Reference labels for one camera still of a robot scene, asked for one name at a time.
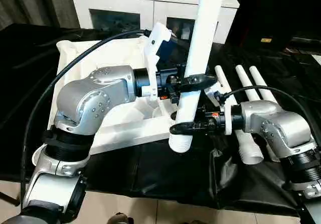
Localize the white plastic table leg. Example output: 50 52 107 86
249 67 276 104
215 65 264 165
168 0 227 154
235 65 282 163

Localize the white plastic table top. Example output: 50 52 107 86
32 37 178 167

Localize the black mat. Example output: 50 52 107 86
0 22 321 218

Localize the white cabinet with glass doors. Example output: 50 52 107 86
70 0 240 44

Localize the black bar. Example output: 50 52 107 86
292 36 321 48

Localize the grey curtain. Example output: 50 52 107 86
0 0 80 31

